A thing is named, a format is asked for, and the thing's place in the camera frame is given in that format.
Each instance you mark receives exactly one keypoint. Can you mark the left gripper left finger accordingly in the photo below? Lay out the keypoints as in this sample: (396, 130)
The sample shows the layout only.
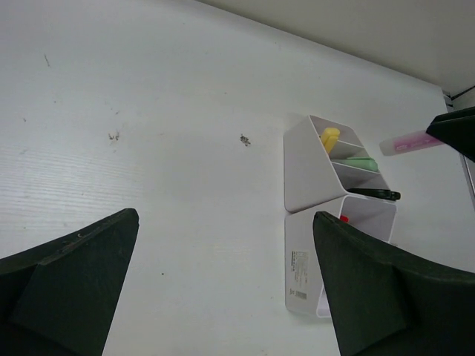
(59, 298)

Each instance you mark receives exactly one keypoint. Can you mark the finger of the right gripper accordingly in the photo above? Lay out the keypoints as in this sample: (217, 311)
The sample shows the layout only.
(456, 129)

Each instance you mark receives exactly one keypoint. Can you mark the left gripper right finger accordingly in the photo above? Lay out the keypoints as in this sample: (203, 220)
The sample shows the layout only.
(386, 301)

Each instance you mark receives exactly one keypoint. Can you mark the purple highlighter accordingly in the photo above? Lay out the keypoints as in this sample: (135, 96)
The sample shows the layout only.
(407, 143)

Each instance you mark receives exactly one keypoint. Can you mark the red pen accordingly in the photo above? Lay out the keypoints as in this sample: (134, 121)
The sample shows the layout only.
(344, 218)

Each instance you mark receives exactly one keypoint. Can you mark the green highlighter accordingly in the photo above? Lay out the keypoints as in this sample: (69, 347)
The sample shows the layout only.
(365, 163)

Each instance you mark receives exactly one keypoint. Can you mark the black handled scissors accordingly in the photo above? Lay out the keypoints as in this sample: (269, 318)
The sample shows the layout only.
(384, 194)

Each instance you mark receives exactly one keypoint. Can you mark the yellow highlighter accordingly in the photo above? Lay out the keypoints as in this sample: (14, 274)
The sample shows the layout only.
(329, 138)

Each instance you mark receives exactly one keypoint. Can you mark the white compartment organizer box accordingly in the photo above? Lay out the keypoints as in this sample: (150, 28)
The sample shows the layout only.
(312, 183)

